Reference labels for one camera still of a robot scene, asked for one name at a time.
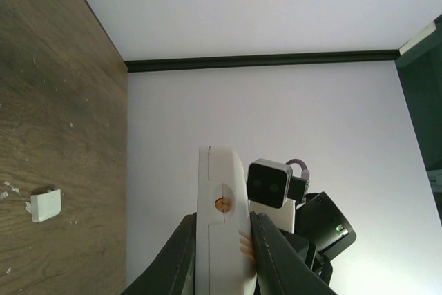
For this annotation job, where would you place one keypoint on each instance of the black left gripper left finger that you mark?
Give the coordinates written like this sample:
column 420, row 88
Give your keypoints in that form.
column 173, row 269

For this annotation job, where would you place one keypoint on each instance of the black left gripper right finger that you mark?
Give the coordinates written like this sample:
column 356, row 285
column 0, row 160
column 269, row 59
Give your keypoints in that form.
column 280, row 270

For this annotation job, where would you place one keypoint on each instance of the white remote control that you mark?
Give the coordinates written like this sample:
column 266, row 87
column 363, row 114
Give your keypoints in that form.
column 224, row 258

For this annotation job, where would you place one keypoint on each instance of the white battery compartment cover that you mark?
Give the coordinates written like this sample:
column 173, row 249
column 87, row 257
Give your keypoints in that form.
column 46, row 205

